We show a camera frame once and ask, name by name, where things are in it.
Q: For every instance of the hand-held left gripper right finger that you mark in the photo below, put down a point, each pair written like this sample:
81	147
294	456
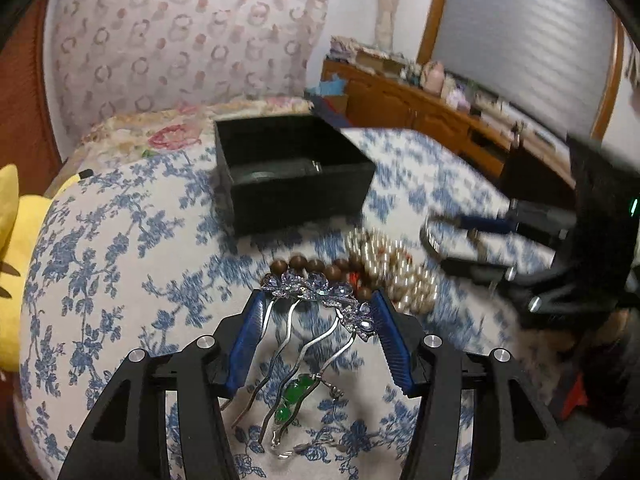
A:
392	345

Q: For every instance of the silver bangle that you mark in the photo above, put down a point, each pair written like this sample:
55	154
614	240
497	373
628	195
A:
431	242

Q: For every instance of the black jewelry box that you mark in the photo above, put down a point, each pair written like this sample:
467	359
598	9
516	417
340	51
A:
300	195

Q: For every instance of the blue floral bedsheet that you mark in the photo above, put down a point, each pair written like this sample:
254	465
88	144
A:
115	270

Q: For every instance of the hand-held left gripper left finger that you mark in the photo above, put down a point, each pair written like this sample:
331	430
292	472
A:
247	340

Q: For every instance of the grey window blind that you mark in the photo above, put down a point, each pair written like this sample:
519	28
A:
525	25

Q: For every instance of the yellow plush toy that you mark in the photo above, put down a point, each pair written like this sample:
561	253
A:
15	270

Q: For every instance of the pink floral quilt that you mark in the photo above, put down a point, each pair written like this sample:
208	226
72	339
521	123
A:
165	132

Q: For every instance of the green jade silver hairpin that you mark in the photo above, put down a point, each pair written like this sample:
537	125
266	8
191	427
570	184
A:
295	392

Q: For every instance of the brown louvered wardrobe door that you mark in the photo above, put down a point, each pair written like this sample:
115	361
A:
25	110

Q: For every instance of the long wooden cabinet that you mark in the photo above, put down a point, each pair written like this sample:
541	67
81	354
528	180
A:
420	110

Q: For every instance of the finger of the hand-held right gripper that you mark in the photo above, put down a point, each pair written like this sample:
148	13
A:
475	270
482	222

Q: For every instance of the beige window curtain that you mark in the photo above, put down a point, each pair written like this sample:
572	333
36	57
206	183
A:
392	5

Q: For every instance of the pink circle-patterned curtain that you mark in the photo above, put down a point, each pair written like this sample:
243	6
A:
185	35

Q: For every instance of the pink thermos jug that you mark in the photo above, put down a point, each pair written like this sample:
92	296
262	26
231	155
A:
434	76

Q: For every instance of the blue rhinestone hair comb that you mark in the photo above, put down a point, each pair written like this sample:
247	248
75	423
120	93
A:
320	290

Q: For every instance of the blue bag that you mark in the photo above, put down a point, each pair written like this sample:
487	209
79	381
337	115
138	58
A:
327	95

